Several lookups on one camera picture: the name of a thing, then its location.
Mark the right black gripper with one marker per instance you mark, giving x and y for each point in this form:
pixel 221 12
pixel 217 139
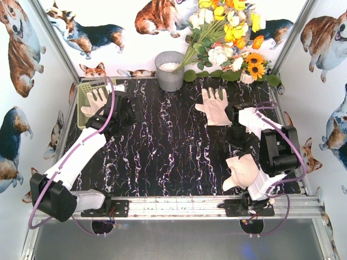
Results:
pixel 235 138

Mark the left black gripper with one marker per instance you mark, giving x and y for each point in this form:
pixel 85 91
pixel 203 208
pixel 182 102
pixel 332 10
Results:
pixel 136 110

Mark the work glove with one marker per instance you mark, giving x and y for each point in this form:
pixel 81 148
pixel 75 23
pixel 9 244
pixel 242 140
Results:
pixel 97 99
pixel 244 170
pixel 214 104

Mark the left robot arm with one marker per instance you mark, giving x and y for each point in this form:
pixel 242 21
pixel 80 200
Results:
pixel 52 192

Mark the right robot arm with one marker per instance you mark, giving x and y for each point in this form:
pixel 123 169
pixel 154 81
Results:
pixel 279 152

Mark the grey metal bucket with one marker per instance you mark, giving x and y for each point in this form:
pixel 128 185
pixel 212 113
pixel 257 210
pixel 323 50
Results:
pixel 169 72

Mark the small sunflower pot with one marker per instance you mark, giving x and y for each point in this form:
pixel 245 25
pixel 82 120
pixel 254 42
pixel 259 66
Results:
pixel 255 67

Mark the artificial flower bouquet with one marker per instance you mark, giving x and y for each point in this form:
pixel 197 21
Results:
pixel 219 31

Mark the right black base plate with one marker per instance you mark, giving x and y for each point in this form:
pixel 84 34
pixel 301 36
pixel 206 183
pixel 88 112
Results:
pixel 236 208

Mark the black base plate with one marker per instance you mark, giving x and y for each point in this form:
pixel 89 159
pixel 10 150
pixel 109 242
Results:
pixel 112 207
pixel 236 208

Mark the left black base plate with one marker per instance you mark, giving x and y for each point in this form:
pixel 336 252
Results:
pixel 112 207

